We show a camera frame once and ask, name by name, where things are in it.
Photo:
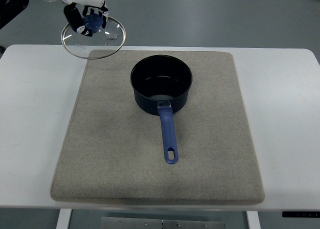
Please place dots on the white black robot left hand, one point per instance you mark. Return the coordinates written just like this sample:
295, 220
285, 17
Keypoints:
76, 10

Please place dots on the glass pot lid blue knob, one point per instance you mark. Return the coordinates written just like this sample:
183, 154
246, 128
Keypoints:
93, 48

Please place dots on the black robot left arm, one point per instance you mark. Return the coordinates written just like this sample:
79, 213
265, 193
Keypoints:
9, 9

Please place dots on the lower metal floor plate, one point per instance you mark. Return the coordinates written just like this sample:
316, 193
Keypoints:
111, 43

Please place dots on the dark blue saucepan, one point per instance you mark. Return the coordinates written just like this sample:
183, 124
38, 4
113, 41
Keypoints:
161, 85

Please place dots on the beige fabric mat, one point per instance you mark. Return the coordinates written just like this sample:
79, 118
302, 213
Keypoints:
113, 151

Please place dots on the white left table leg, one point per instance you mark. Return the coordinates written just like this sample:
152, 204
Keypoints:
64, 218

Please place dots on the white table leg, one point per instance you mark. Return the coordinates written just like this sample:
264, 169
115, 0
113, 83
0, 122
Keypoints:
64, 218
253, 220

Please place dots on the white right table leg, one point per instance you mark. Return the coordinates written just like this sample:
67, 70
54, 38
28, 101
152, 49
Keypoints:
253, 220

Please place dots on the black table control panel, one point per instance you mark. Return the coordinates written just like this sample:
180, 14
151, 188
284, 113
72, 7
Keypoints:
301, 214

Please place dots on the grey metal base plate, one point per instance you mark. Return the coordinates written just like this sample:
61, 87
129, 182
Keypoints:
148, 223

